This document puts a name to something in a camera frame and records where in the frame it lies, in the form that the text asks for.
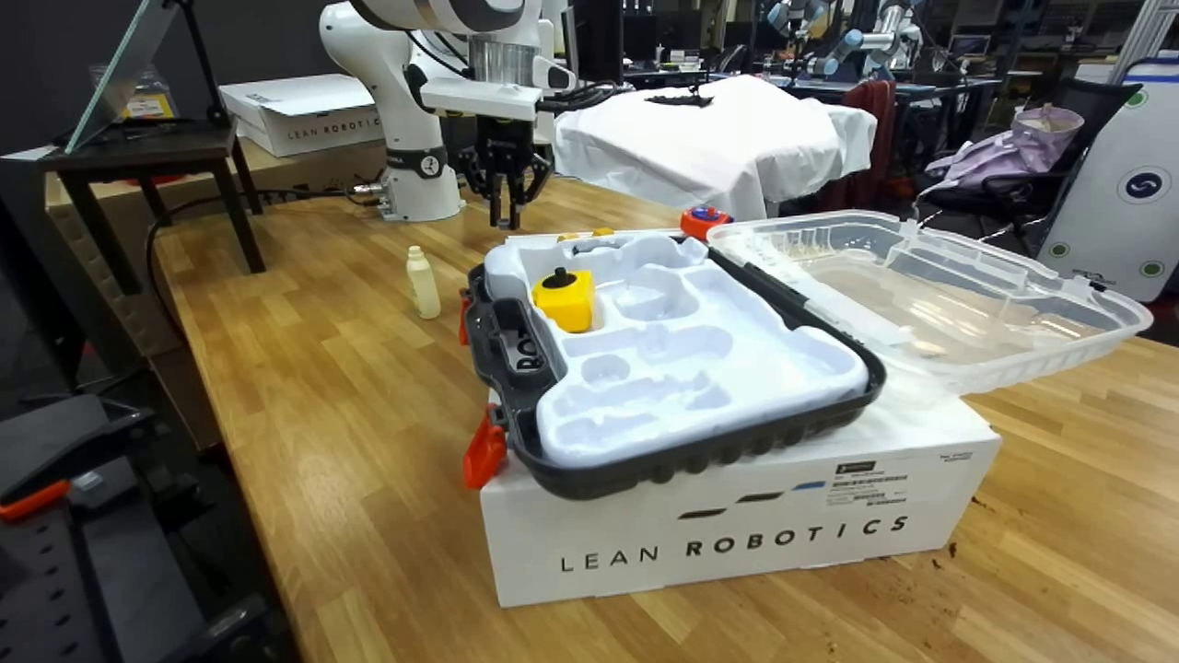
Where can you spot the cream plastic bottle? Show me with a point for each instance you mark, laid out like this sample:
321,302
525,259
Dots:
423,287

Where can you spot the white cloth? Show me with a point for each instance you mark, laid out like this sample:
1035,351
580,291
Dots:
713,140

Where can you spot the red plastic cap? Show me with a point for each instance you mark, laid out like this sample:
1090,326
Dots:
702,222

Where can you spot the purple cloth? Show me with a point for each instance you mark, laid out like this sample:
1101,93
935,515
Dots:
1005,153

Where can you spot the white Lean Robotics cardboard box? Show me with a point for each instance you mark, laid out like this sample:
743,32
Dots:
736,527

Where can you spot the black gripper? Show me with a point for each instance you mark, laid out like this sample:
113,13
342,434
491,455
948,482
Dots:
502,140

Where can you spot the dark red chair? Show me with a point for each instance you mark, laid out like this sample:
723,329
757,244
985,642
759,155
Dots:
875,132

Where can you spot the black side table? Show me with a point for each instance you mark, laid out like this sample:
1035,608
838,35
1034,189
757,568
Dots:
133,148

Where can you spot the white machine with round logo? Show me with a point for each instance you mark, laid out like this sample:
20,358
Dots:
1116,222

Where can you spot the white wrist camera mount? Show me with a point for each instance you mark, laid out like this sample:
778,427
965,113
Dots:
481,99

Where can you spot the yellow toy part black knob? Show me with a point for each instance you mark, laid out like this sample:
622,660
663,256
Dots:
568,299

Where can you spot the flat white box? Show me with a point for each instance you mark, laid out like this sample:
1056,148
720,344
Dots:
298,113

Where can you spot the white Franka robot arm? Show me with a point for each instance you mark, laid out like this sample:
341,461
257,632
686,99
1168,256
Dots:
397,124

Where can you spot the orange case latch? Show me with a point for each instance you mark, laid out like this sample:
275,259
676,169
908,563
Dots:
485,455
463,320

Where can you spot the clear plastic case lid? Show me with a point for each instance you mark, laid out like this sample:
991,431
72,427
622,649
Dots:
933,297

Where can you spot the black case with white insert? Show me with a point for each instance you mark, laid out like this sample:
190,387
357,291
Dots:
637,371

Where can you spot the black perforated breadboard plate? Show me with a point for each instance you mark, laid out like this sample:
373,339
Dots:
73,576

